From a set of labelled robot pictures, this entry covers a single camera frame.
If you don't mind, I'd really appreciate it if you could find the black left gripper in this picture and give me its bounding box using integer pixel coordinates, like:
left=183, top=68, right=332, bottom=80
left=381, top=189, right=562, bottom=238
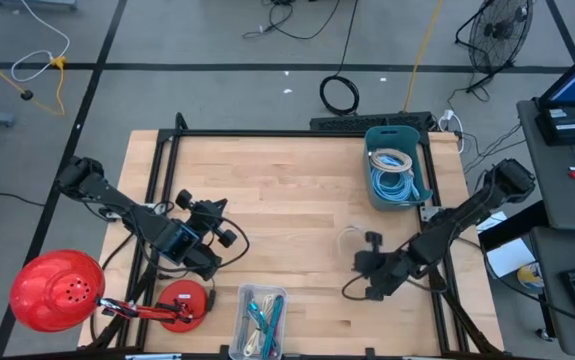
left=174, top=188, right=239, bottom=249

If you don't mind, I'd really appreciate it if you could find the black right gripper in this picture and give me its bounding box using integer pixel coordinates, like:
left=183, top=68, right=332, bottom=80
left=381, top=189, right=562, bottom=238
left=351, top=230, right=409, bottom=303

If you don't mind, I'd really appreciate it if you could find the beige cable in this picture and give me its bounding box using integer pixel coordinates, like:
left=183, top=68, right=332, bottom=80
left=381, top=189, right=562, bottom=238
left=335, top=225, right=368, bottom=263
left=369, top=147, right=415, bottom=174
left=244, top=293, right=276, bottom=358

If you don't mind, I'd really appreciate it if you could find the light blue cable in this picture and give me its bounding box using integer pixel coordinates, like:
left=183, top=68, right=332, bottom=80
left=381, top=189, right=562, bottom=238
left=370, top=167, right=421, bottom=202
left=370, top=155, right=416, bottom=187

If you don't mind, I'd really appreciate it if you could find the teal braided cable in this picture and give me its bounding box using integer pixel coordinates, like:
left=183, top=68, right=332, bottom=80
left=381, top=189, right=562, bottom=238
left=261, top=294, right=285, bottom=359
left=247, top=299, right=269, bottom=332

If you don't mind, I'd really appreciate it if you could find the clear plastic box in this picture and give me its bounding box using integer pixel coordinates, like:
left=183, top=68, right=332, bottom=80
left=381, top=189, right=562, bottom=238
left=228, top=283, right=289, bottom=360

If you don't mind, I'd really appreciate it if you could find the teal plastic bin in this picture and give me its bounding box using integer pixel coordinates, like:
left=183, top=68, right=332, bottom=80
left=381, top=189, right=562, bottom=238
left=364, top=124, right=434, bottom=212

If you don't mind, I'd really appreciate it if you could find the small white paper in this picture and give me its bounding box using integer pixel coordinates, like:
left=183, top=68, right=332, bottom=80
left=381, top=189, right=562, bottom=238
left=475, top=210, right=509, bottom=233

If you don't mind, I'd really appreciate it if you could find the white paper sheet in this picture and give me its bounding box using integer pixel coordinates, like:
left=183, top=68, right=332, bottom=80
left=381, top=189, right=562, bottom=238
left=485, top=237, right=537, bottom=279

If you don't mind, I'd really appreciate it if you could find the round yellow blue object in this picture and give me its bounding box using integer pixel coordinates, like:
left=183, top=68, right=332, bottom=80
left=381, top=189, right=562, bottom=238
left=516, top=262, right=546, bottom=294

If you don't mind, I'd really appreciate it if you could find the white power adapter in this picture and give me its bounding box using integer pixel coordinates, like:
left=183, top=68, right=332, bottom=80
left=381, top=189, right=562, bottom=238
left=436, top=108, right=466, bottom=156

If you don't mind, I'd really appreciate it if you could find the dark grey desk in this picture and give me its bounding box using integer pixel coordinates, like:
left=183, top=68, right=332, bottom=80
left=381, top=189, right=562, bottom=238
left=529, top=224, right=575, bottom=359

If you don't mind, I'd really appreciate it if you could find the red desk lamp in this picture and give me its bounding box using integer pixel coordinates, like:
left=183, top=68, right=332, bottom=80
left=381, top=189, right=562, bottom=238
left=9, top=248, right=210, bottom=334

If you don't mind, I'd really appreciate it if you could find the grey side desk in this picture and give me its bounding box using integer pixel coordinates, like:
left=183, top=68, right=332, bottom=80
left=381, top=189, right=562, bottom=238
left=515, top=97, right=575, bottom=234

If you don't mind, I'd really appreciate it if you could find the black box device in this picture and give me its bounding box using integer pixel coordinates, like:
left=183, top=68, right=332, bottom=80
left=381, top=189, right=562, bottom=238
left=535, top=105, right=575, bottom=147

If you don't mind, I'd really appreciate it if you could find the black floor fan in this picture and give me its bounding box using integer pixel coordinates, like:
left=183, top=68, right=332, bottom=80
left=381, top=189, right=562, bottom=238
left=454, top=0, right=536, bottom=94

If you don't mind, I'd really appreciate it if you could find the grey furniture base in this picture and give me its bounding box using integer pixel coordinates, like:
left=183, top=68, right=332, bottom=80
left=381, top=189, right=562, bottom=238
left=0, top=0, right=79, bottom=12

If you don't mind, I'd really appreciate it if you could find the black right camera cable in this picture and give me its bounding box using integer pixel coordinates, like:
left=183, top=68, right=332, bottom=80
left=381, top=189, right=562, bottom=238
left=341, top=273, right=384, bottom=302

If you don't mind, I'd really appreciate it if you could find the black camera cable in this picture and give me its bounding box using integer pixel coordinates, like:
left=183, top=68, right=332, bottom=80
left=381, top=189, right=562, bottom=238
left=211, top=214, right=252, bottom=274
left=341, top=273, right=384, bottom=302

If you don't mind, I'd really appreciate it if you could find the black left camera cable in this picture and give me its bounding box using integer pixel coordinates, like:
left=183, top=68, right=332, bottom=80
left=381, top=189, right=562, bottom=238
left=211, top=214, right=252, bottom=274

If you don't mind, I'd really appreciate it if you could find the black lamp power cable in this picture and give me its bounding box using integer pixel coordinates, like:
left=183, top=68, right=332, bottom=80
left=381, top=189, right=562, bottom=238
left=159, top=269, right=218, bottom=314

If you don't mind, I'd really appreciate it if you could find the black hanging cable with coil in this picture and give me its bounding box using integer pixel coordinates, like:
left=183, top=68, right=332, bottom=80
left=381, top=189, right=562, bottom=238
left=318, top=0, right=361, bottom=117

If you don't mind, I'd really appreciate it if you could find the yellow floor cable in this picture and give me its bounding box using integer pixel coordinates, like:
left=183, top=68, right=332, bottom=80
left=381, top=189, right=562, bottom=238
left=0, top=42, right=68, bottom=117

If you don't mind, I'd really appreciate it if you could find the thin black floor cable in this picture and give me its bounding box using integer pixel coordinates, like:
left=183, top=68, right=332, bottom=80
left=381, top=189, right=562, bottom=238
left=0, top=188, right=46, bottom=208

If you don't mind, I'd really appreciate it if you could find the yellow hanging cable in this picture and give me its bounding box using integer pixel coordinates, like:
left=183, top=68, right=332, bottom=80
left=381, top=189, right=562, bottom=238
left=402, top=0, right=445, bottom=113

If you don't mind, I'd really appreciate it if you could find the white floor cable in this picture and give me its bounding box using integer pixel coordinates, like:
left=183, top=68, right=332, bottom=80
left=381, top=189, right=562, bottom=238
left=10, top=0, right=72, bottom=84

